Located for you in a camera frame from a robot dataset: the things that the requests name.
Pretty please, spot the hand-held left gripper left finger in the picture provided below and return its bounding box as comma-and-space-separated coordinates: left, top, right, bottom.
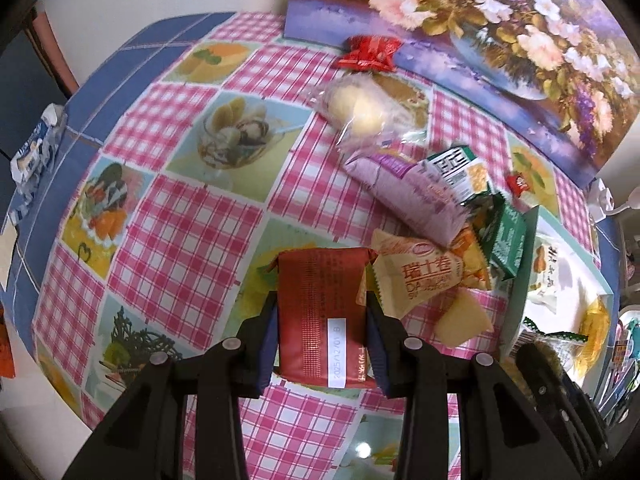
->
62, 290, 281, 480

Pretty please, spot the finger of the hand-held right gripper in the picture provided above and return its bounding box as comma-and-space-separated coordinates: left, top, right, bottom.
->
515, 342, 613, 441

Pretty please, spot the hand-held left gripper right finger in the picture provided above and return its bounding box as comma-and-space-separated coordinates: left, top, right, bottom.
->
365, 292, 576, 480

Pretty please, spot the red-brown snack packet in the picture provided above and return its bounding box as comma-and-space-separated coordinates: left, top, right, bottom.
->
267, 247, 381, 391

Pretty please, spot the beige roll cake packet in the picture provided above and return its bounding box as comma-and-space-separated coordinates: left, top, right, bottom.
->
357, 228, 468, 318

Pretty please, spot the pale yellow cake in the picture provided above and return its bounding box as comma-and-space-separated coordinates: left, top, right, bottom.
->
432, 290, 493, 348

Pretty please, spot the white box with teal rim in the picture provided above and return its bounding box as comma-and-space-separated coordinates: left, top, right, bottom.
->
500, 205, 613, 396

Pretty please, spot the green and white snack packet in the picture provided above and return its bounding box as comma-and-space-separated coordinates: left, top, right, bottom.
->
425, 145, 493, 206

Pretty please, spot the small red candy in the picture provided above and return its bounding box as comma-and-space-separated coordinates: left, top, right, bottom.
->
505, 172, 532, 196

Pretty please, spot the clear packet with green edge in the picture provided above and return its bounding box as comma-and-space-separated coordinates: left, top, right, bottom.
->
515, 317, 591, 361

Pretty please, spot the yellow snack packet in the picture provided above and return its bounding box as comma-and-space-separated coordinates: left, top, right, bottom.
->
575, 297, 611, 378

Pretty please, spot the white nut-print packet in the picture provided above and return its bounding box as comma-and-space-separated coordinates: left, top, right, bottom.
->
527, 240, 561, 311

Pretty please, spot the orange snack packet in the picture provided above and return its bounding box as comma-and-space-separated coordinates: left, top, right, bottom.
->
450, 225, 493, 291

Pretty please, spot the dark green snack packet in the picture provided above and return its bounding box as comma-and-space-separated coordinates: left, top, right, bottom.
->
470, 192, 528, 281

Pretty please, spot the pink checked tablecloth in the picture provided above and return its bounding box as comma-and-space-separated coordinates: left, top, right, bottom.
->
0, 10, 621, 480

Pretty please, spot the purple snack packet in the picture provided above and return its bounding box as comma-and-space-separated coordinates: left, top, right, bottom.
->
342, 150, 468, 248

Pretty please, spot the clear-wrapped round pastry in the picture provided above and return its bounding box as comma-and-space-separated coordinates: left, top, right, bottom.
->
307, 72, 431, 153

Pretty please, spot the orange object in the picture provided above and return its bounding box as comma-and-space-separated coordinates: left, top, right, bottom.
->
0, 327, 17, 378

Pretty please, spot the red candy packet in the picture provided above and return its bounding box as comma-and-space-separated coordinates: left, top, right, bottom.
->
336, 35, 403, 72

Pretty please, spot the blue and white tissue pack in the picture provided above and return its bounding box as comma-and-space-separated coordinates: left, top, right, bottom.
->
11, 102, 68, 193

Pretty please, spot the floral painting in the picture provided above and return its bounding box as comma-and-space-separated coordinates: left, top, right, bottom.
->
282, 0, 636, 186

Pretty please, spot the brown wooden chair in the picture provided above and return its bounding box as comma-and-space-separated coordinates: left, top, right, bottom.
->
22, 7, 81, 98

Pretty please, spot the white power cable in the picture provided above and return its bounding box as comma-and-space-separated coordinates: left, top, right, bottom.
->
607, 199, 640, 218

